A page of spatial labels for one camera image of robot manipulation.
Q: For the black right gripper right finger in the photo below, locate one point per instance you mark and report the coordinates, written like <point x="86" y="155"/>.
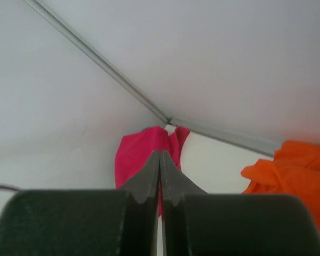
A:
<point x="198" y="223"/>

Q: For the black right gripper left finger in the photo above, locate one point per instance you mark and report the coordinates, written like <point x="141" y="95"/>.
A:
<point x="119" y="221"/>

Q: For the orange t shirt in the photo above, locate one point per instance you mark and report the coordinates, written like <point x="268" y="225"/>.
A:
<point x="294" y="170"/>

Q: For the pink t shirt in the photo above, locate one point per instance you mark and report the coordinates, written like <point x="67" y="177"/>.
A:
<point x="135" y="149"/>

